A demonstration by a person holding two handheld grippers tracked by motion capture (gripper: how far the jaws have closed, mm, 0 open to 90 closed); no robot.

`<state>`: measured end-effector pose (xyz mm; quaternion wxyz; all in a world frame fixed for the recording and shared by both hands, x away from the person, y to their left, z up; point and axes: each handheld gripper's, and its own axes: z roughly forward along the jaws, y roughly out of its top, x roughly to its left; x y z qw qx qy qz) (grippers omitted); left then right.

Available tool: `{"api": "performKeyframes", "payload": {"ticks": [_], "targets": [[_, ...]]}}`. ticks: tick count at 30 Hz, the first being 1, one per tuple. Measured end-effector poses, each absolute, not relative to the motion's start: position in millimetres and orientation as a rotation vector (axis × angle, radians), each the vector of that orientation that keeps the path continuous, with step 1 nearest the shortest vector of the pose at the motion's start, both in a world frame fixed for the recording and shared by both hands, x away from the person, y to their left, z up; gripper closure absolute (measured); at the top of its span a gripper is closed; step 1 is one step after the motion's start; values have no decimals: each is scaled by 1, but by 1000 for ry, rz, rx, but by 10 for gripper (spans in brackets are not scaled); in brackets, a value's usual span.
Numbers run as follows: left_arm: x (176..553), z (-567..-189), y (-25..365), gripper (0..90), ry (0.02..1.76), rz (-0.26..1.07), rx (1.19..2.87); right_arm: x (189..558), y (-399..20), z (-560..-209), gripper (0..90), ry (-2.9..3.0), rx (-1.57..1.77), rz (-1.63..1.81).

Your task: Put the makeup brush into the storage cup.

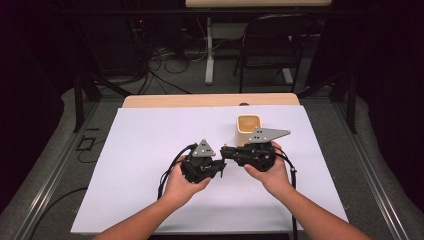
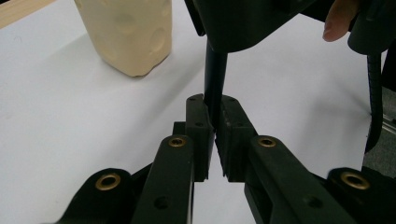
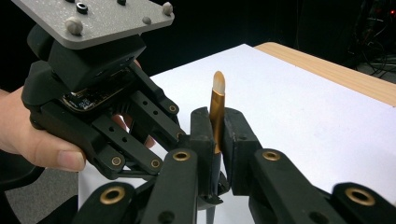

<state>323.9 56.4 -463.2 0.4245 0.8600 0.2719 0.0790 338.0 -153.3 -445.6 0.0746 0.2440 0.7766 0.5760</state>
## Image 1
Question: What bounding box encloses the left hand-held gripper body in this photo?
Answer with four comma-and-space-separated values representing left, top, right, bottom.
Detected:
180, 139, 217, 184

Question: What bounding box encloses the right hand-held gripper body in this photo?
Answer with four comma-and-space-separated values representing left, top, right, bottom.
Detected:
233, 127, 292, 173

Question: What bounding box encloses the black folding chair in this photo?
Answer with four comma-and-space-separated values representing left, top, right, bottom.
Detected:
232, 13, 320, 95

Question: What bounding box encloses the tangle of floor cables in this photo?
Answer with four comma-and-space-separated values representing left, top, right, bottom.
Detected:
134, 44, 194, 96

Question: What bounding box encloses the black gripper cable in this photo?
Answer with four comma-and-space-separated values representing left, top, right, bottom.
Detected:
274, 145, 300, 240
156, 142, 198, 201

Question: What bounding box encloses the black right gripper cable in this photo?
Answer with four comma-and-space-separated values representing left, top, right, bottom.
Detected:
274, 145, 300, 240

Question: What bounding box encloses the aluminium floor rail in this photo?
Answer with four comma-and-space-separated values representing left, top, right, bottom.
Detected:
332, 99, 412, 240
12, 100, 100, 240

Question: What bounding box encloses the light wooden table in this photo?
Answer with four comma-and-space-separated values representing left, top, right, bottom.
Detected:
121, 92, 301, 109

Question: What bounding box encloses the beige square cup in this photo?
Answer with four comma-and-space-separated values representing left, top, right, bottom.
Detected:
235, 114, 264, 148

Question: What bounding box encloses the black metal stand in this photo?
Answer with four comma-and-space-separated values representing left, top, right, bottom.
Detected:
297, 69, 358, 135
72, 70, 133, 134

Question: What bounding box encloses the person's right hand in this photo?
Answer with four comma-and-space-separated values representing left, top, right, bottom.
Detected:
243, 141, 296, 199

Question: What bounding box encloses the person's left hand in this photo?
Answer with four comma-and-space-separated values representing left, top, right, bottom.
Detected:
162, 154, 213, 208

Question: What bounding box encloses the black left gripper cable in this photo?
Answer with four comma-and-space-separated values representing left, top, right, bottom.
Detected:
156, 142, 198, 201

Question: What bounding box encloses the light desk top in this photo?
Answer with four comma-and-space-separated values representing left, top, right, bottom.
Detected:
184, 0, 333, 9

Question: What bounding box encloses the black floor cable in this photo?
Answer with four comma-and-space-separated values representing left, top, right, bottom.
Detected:
30, 186, 89, 240

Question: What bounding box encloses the white desk leg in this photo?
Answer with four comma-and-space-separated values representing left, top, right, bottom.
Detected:
281, 67, 295, 86
203, 17, 215, 86

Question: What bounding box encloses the white board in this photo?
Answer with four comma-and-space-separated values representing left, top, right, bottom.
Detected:
70, 104, 350, 235

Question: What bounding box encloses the black square floor frame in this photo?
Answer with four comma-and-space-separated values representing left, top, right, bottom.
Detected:
75, 135, 97, 153

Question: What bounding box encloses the dark cabinet with red light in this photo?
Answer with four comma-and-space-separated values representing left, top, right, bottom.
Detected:
79, 14, 146, 77

